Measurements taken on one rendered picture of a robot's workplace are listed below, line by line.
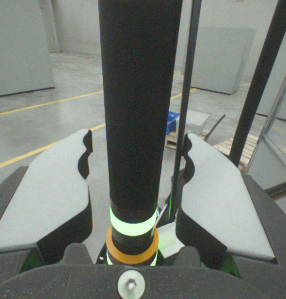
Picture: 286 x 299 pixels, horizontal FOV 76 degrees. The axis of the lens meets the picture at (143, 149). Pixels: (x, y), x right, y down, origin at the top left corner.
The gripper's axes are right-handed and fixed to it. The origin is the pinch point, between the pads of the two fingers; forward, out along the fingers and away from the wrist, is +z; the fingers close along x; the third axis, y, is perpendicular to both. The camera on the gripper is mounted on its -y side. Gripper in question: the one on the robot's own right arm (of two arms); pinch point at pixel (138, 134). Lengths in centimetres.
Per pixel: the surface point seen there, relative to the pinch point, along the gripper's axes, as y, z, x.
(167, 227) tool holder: 11.2, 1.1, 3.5
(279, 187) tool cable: 10.2, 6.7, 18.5
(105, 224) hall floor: 151, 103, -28
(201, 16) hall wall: -115, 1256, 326
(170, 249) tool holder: 11.2, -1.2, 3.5
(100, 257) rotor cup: 32.0, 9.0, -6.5
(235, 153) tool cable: 2.3, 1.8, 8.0
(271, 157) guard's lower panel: 58, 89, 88
